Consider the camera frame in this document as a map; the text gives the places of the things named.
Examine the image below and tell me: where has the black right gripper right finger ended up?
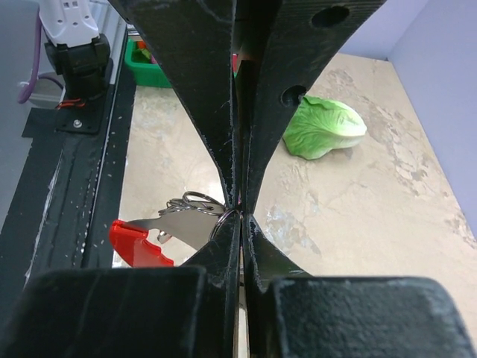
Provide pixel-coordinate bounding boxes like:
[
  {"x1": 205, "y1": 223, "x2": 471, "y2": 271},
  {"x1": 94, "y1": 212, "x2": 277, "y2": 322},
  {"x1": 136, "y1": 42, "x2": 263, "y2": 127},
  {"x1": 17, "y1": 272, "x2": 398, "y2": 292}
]
[{"x1": 242, "y1": 215, "x2": 474, "y2": 357}]

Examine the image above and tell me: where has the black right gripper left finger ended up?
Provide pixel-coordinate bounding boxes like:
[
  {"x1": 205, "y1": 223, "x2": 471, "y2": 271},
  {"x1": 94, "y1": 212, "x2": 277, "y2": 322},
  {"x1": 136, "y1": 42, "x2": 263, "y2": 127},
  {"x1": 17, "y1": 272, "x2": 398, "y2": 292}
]
[{"x1": 1, "y1": 213, "x2": 241, "y2": 357}]

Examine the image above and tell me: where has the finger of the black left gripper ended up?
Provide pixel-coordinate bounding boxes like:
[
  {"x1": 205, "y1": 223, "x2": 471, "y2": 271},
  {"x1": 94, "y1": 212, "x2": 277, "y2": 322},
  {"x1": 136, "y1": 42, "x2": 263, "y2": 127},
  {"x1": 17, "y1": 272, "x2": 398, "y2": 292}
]
[
  {"x1": 239, "y1": 0, "x2": 383, "y2": 214},
  {"x1": 111, "y1": 1, "x2": 239, "y2": 207}
]

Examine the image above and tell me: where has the key bunch with red carabiner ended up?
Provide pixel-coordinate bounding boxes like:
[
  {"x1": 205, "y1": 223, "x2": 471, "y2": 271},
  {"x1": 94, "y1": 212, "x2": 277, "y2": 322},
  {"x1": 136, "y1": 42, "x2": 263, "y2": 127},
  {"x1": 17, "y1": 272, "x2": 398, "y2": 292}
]
[{"x1": 108, "y1": 191, "x2": 234, "y2": 268}]

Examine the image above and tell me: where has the green plastic basket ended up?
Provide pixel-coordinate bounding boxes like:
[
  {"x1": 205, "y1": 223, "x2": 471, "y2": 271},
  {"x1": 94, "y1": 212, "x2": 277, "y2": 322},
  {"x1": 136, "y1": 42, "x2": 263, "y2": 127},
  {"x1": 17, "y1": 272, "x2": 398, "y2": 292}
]
[{"x1": 124, "y1": 40, "x2": 171, "y2": 88}]

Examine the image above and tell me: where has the green lettuce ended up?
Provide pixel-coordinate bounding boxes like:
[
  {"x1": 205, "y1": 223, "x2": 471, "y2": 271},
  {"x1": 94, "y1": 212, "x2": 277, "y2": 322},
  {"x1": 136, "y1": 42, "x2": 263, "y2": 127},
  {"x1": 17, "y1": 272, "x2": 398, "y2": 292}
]
[{"x1": 283, "y1": 95, "x2": 367, "y2": 160}]

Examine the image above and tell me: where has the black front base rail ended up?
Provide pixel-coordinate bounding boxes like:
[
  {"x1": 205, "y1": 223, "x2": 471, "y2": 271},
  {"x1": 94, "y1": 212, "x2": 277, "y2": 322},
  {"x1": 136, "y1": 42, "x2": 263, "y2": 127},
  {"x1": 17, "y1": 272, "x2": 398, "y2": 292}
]
[{"x1": 1, "y1": 66, "x2": 136, "y2": 323}]

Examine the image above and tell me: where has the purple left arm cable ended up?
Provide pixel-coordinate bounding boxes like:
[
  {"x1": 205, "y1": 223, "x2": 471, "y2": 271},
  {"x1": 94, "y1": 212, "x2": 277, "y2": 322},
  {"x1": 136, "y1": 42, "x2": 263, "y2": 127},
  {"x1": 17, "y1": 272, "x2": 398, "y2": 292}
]
[{"x1": 16, "y1": 10, "x2": 68, "y2": 104}]

